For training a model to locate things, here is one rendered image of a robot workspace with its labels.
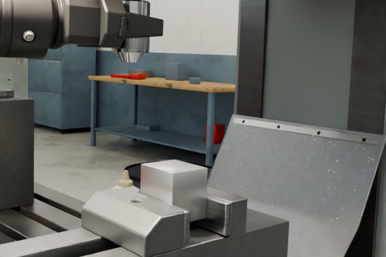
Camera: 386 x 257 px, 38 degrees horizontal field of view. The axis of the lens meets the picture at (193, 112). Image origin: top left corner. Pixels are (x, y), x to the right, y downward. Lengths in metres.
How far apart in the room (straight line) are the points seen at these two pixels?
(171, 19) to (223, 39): 0.95
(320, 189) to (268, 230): 0.23
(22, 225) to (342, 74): 0.56
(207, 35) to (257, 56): 5.57
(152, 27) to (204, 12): 5.98
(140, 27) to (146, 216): 0.23
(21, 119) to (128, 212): 0.43
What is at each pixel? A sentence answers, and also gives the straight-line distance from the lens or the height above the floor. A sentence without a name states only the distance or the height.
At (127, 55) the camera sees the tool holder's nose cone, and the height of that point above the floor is 1.20.
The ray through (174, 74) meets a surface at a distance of 6.51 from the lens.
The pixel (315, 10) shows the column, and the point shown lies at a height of 1.29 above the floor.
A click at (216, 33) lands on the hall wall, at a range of 6.49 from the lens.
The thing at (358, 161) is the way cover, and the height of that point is 1.05.
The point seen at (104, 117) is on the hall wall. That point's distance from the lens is 8.26.
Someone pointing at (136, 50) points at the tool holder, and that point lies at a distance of 0.68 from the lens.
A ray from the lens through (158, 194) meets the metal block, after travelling 0.63.
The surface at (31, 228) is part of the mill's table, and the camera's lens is 0.90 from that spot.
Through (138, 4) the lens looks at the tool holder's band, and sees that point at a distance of 0.68.
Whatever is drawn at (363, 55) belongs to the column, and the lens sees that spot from 0.91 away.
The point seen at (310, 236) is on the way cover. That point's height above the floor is 0.94.
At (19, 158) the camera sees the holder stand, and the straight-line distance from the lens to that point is 0.99.
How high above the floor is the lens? 1.21
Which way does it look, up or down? 6 degrees down
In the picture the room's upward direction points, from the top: 2 degrees clockwise
